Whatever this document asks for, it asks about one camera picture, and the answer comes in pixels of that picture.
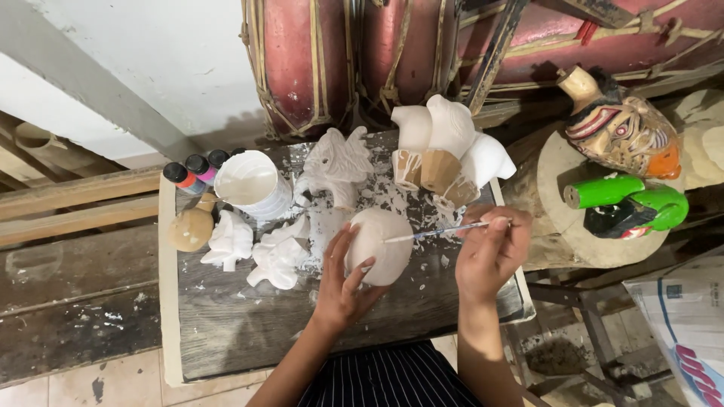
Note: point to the bamboo tube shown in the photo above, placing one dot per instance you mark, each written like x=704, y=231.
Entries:
x=39, y=144

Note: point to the dark striped skirt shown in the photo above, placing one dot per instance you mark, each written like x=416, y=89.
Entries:
x=390, y=378

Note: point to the thin paintbrush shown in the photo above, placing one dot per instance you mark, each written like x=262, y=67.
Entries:
x=435, y=232

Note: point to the paint-coated stirring stick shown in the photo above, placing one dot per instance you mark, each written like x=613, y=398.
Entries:
x=214, y=199

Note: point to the weathered wooden bench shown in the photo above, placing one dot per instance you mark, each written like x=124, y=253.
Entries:
x=73, y=294

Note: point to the white paint cup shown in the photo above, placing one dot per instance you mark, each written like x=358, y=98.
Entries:
x=252, y=184

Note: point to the person's right hand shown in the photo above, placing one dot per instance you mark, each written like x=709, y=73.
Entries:
x=492, y=260

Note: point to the orange paint bottle black cap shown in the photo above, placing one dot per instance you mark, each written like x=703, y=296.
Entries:
x=182, y=178

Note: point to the large red drum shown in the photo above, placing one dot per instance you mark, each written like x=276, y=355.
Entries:
x=565, y=45

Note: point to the round white primed puppet head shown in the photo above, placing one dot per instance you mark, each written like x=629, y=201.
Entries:
x=384, y=248

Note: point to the round wooden stump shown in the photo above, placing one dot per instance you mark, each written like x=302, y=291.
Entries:
x=557, y=226

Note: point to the small white primed carved figure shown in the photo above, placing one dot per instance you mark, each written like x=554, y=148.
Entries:
x=229, y=240

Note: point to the white puppet head wooden neck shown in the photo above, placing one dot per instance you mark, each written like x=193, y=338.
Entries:
x=486, y=161
x=449, y=130
x=412, y=133

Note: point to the person's left hand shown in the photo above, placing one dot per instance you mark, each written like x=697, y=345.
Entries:
x=336, y=294

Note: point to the dark metal drum stand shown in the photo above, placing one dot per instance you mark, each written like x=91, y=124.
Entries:
x=496, y=51

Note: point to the bare tan wooden puppet head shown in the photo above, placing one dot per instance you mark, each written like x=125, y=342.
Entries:
x=191, y=229

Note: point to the pink paint bottle black cap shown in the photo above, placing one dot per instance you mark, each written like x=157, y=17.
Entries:
x=201, y=168

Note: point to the pale unpainted carved wood piece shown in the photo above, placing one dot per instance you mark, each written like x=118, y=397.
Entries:
x=704, y=135

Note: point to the large white carved crowned head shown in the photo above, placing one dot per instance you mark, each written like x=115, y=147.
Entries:
x=336, y=164

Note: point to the white woven sack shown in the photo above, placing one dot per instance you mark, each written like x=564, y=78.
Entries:
x=687, y=328

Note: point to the green painted puppet head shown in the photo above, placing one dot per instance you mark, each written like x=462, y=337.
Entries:
x=662, y=203

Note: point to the rusty metal stool frame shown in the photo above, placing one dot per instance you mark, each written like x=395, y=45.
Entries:
x=594, y=333

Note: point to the painted red-faced puppet head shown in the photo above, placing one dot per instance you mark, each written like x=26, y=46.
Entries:
x=622, y=133

